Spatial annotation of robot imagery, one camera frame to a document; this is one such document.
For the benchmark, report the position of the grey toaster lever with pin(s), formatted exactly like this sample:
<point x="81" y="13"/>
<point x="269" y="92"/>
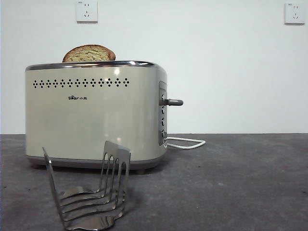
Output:
<point x="176" y="102"/>

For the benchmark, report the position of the brown bread slice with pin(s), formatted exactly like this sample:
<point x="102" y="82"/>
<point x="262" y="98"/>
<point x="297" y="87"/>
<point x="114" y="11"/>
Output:
<point x="89" y="54"/>

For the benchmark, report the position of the shiny metal toast rack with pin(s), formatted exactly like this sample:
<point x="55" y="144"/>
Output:
<point x="116" y="154"/>

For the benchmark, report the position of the cream two-slot toaster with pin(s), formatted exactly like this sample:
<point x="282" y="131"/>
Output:
<point x="84" y="120"/>

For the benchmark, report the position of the white wall socket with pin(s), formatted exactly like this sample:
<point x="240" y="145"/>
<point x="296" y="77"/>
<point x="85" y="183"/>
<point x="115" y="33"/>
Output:
<point x="295" y="14"/>
<point x="87" y="12"/>

